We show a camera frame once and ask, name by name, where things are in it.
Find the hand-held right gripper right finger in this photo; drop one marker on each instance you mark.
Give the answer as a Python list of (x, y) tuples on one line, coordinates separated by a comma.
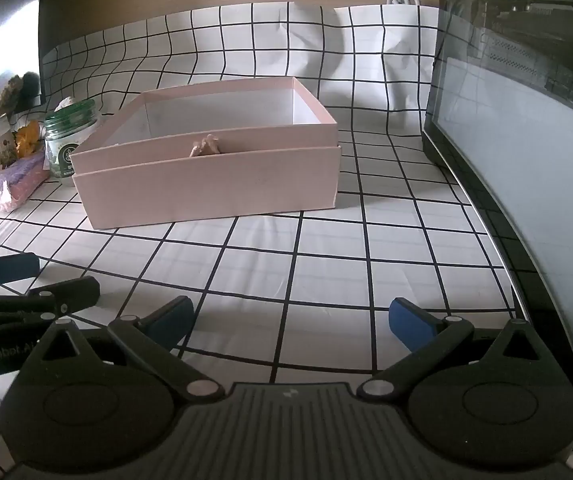
[(409, 327)]

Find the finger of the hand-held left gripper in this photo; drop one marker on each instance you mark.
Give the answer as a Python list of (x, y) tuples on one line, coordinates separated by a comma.
[(14, 266), (74, 292)]

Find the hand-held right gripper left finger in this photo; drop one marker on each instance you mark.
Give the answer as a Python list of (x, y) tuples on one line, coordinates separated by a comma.
[(170, 321)]

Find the pink cardboard box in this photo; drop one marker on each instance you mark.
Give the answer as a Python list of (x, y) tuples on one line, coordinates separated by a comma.
[(206, 180)]

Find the small beige plush toy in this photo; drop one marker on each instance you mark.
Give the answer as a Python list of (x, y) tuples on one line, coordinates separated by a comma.
[(205, 146)]

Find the purple plastic packet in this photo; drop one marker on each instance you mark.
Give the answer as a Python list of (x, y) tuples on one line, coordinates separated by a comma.
[(14, 182)]

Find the orange dried flower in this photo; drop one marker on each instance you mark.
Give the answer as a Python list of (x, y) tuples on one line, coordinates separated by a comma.
[(29, 141)]

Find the white black grid tablecloth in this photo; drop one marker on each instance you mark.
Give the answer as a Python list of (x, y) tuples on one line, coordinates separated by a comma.
[(286, 270)]

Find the green lid glass jar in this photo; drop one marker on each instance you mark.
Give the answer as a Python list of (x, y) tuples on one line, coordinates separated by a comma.
[(70, 142)]

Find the white crumpled paper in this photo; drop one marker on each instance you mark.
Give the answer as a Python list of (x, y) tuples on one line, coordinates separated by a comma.
[(68, 103)]

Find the brown dried plant bunch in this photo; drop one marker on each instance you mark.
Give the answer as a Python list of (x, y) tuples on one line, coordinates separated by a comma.
[(15, 91)]

